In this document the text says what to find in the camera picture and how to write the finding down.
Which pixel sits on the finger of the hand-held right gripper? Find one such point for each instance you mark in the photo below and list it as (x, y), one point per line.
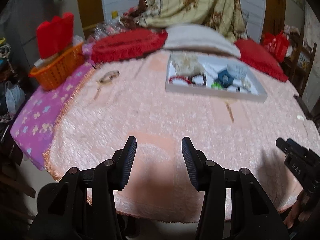
(295, 167)
(295, 143)

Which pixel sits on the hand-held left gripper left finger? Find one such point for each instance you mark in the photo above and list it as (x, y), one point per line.
(128, 165)

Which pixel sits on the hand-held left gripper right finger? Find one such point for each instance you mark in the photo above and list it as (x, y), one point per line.
(190, 165)

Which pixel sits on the white shallow cardboard box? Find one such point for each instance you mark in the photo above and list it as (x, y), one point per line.
(215, 95)

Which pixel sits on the light blue scrunchie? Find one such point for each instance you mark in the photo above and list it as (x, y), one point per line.
(238, 71)

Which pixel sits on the blue hair claw clip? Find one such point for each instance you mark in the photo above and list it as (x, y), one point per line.
(221, 77)

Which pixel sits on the cream polka dot scrunchie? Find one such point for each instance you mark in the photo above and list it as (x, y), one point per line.
(186, 63)

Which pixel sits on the person's right hand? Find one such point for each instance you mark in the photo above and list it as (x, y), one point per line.
(292, 215)

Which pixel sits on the thin metal pin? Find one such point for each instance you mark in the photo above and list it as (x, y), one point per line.
(306, 127)

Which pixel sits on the small white object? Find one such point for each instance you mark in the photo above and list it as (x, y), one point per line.
(300, 118)

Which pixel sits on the pink textured bed cover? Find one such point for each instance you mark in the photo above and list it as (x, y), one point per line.
(150, 115)

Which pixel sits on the brown hair pin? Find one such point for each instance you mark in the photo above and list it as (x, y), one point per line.
(230, 112)

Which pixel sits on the wooden chair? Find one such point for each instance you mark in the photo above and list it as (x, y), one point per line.
(308, 55)

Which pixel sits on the red pillow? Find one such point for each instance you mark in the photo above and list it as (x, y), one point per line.
(260, 57)

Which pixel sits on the red shopping bag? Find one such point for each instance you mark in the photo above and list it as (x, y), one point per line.
(275, 46)

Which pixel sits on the purple floral sheet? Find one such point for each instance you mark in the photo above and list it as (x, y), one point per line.
(42, 115)

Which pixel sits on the orange plastic basket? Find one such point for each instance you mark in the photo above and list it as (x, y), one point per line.
(57, 71)

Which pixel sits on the red ruffled cushion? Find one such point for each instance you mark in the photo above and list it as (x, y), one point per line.
(125, 43)

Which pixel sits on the white pillow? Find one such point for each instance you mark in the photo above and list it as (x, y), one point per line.
(200, 38)

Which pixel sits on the white plastic bag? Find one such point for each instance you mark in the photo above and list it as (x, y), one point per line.
(15, 97)

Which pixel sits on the white plastic packet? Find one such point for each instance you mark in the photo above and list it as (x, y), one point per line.
(77, 40)

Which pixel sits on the clear plastic bags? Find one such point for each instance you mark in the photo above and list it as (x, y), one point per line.
(105, 31)

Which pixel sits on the red boxes in basket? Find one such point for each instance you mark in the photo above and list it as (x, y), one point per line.
(53, 35)

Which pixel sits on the beige floral blanket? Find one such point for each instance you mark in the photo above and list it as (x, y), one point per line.
(187, 2)

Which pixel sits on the brown wooden door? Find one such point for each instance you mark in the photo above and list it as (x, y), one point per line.
(87, 5)

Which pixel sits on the pile of colourful cloths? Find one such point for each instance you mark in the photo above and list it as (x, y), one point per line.
(5, 51)

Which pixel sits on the grey cabinet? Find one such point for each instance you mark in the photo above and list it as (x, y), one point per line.
(30, 12)

